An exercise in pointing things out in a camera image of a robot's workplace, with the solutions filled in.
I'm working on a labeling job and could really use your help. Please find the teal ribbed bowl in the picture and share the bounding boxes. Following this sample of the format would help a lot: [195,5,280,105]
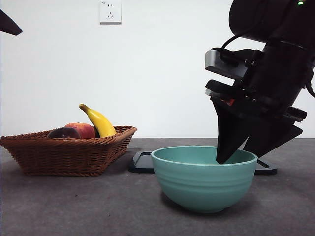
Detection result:
[151,145,258,213]

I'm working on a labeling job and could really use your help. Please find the dark rectangular tray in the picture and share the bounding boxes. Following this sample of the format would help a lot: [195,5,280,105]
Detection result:
[127,150,278,176]

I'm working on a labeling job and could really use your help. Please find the yellow banana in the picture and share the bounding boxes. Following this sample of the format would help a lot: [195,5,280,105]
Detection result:
[78,103,117,138]

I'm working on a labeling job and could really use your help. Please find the red yellow apple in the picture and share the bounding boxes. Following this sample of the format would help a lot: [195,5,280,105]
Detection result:
[64,122,96,139]

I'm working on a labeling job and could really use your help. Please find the brown wicker basket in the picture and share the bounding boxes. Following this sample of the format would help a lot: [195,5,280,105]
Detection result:
[0,125,138,177]

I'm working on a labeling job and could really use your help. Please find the black right camera cable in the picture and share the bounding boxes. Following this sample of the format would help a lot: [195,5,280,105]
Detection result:
[220,33,249,61]

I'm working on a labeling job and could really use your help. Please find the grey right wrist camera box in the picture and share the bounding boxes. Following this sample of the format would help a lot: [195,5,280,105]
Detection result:
[204,48,250,80]

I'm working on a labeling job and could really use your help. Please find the white wall socket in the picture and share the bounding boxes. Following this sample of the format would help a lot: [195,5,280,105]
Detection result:
[99,0,122,25]

